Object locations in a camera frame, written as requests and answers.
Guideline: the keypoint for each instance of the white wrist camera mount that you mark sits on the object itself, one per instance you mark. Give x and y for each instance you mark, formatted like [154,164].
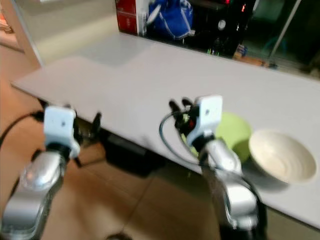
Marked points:
[60,125]
[209,114]

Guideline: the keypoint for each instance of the black box under table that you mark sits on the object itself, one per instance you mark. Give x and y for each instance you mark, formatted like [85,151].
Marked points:
[132,155]

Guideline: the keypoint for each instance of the red and white box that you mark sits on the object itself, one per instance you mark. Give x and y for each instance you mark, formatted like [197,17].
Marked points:
[130,17]

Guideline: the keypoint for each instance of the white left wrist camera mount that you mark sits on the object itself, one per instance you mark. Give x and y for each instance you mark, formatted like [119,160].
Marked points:
[60,125]

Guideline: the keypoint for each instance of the black appliance with lights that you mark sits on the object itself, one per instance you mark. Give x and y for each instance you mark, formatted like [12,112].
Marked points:
[222,27]

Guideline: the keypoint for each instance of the slanted metal pole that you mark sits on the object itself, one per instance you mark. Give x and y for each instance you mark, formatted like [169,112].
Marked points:
[286,30]

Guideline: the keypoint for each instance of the black table leg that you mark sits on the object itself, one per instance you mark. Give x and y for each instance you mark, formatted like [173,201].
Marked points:
[41,102]

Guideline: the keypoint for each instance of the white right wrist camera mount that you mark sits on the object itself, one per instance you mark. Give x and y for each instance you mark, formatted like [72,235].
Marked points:
[209,114]

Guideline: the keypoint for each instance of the white ceramic bowl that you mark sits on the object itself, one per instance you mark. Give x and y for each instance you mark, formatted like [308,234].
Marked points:
[282,155]

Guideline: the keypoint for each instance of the blue bag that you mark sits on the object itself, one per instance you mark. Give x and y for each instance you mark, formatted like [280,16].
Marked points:
[172,20]

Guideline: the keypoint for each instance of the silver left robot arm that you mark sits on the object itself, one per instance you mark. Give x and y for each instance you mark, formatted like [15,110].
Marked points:
[32,192]

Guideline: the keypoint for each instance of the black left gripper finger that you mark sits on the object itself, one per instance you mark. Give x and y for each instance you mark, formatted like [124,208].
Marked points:
[96,123]

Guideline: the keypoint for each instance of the green round plate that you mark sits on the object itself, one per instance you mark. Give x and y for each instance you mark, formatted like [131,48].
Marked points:
[234,132]

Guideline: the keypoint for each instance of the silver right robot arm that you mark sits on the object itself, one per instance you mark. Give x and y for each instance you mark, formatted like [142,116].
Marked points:
[235,190]

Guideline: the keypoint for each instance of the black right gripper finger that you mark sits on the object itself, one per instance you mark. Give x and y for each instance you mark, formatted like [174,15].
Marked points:
[187,103]
[174,106]

